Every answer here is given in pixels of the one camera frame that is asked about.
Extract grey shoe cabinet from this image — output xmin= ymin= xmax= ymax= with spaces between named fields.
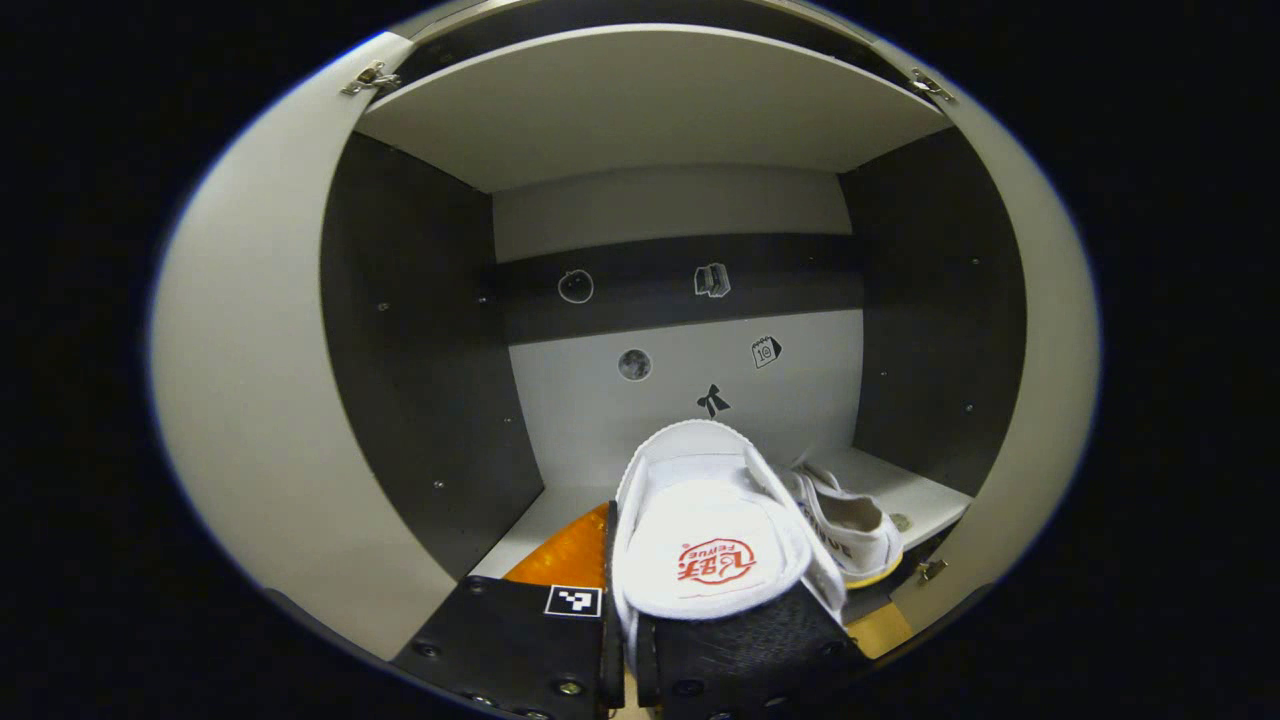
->
xmin=320 ymin=0 xmax=1031 ymax=641

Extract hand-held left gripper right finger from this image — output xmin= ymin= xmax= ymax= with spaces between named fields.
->
xmin=635 ymin=590 xmax=871 ymax=720

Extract grey cabinet door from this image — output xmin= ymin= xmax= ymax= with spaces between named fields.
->
xmin=890 ymin=40 xmax=1101 ymax=636
xmin=150 ymin=30 xmax=471 ymax=661

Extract white canvas shoe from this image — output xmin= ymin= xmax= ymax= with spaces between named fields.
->
xmin=790 ymin=460 xmax=906 ymax=589
xmin=610 ymin=420 xmax=851 ymax=681

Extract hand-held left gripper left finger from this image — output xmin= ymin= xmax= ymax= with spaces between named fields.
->
xmin=390 ymin=500 xmax=627 ymax=720

